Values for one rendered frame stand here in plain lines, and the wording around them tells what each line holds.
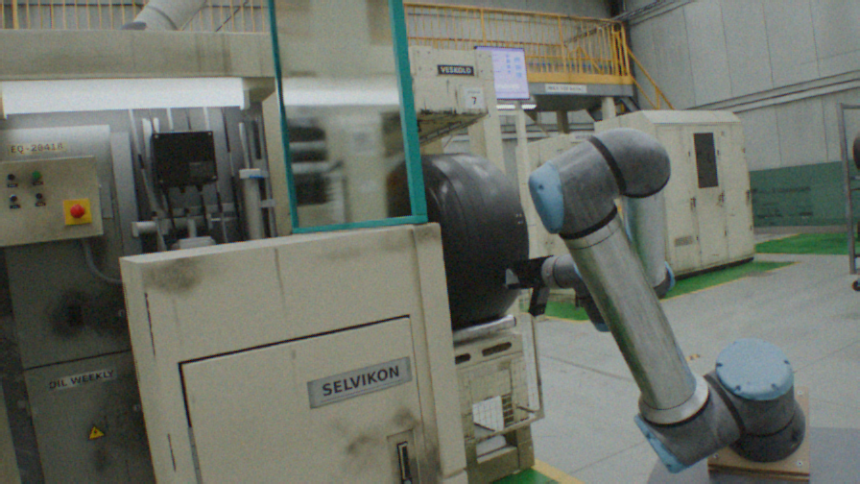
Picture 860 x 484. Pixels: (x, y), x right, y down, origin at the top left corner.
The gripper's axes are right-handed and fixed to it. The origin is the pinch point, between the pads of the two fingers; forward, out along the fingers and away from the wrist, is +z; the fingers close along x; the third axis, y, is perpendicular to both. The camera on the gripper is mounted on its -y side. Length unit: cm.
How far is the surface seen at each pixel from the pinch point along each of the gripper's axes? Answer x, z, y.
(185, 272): 98, -68, 13
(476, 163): -0.4, 5.1, 38.9
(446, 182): 14.2, 1.4, 33.0
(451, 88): -18, 35, 75
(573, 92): -594, 498, 256
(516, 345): -7.6, 10.9, -19.4
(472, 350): 9.7, 10.6, -17.3
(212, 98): 73, 18, 65
